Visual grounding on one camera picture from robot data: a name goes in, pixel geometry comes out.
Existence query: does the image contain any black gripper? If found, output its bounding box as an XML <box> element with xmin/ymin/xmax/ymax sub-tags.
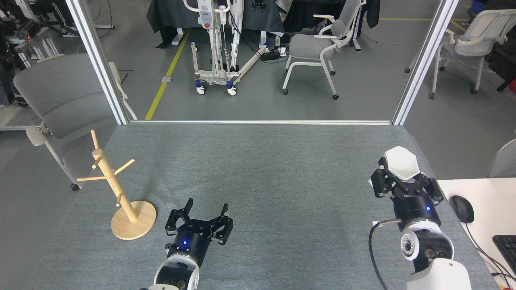
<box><xmin>164</xmin><ymin>198</ymin><xmax>233</xmax><ymax>268</ymax></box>
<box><xmin>370</xmin><ymin>158</ymin><xmax>444</xmax><ymax>232</ymax></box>

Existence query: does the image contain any white hexagonal cup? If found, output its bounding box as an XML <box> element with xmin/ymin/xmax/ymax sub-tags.
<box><xmin>379</xmin><ymin>146</ymin><xmax>420</xmax><ymax>181</ymax></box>

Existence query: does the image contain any wooden cup rack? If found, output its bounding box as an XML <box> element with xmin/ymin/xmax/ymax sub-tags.
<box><xmin>77</xmin><ymin>129</ymin><xmax>157</xmax><ymax>241</ymax></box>

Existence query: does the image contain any dark equipment rack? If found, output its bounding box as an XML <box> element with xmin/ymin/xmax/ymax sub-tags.
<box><xmin>0</xmin><ymin>0</ymin><xmax>61</xmax><ymax>69</ymax></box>

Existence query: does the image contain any black computer mouse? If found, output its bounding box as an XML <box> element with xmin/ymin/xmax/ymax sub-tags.
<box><xmin>449</xmin><ymin>195</ymin><xmax>474</xmax><ymax>224</ymax></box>

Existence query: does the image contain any white desk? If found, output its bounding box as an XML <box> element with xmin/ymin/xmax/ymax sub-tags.
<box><xmin>437</xmin><ymin>178</ymin><xmax>516</xmax><ymax>290</ymax></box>

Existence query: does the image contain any grey rounded chair back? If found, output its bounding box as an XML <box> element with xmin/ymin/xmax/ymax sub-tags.
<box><xmin>487</xmin><ymin>139</ymin><xmax>516</xmax><ymax>178</ymax></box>

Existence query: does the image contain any black keyboard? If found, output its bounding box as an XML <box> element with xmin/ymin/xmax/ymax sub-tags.
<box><xmin>492</xmin><ymin>235</ymin><xmax>516</xmax><ymax>276</ymax></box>

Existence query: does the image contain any black power strip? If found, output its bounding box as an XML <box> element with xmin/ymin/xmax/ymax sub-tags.
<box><xmin>260</xmin><ymin>48</ymin><xmax>289</xmax><ymax>62</ymax></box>

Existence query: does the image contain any white wheeled stand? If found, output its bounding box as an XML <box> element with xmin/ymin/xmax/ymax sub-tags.
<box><xmin>183</xmin><ymin>0</ymin><xmax>268</xmax><ymax>96</ymax></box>

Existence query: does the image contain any black table cloth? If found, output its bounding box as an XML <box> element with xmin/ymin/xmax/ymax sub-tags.
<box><xmin>146</xmin><ymin>0</ymin><xmax>285</xmax><ymax>49</ymax></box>

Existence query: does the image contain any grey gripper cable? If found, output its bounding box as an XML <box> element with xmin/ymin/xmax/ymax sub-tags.
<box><xmin>369</xmin><ymin>219</ymin><xmax>402</xmax><ymax>290</ymax></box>

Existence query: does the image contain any black mouse cable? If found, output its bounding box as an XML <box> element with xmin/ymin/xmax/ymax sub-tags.
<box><xmin>464</xmin><ymin>222</ymin><xmax>516</xmax><ymax>279</ymax></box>

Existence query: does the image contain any silver table edge rail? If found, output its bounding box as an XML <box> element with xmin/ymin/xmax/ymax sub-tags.
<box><xmin>129</xmin><ymin>120</ymin><xmax>392</xmax><ymax>126</ymax></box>

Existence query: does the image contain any silver frame post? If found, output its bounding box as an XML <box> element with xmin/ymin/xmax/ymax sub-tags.
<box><xmin>392</xmin><ymin>0</ymin><xmax>460</xmax><ymax>126</ymax></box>
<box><xmin>64</xmin><ymin>0</ymin><xmax>129</xmax><ymax>125</ymax></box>

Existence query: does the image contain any grey office chair white frame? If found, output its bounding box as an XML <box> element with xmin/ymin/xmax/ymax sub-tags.
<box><xmin>282</xmin><ymin>0</ymin><xmax>363</xmax><ymax>100</ymax></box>
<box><xmin>404</xmin><ymin>9</ymin><xmax>516</xmax><ymax>100</ymax></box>

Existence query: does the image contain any grey chair with beige frame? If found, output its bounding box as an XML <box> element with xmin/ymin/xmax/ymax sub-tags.
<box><xmin>13</xmin><ymin>53</ymin><xmax>137</xmax><ymax>192</ymax></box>

